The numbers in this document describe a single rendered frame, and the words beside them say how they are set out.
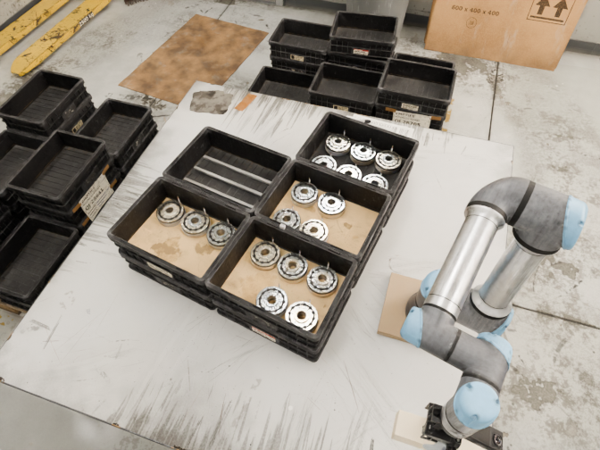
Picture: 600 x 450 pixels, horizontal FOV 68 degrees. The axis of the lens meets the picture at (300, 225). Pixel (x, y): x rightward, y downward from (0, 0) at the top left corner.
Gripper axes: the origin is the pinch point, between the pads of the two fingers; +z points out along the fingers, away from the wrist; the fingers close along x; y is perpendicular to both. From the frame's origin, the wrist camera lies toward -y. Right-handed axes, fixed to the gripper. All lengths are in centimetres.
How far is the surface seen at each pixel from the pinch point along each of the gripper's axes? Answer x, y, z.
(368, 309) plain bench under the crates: -40, 26, 25
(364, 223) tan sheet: -66, 35, 12
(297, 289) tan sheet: -33, 50, 12
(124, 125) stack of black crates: -124, 188, 57
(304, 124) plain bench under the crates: -123, 76, 25
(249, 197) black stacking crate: -64, 80, 12
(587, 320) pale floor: -102, -82, 94
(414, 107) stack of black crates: -174, 29, 43
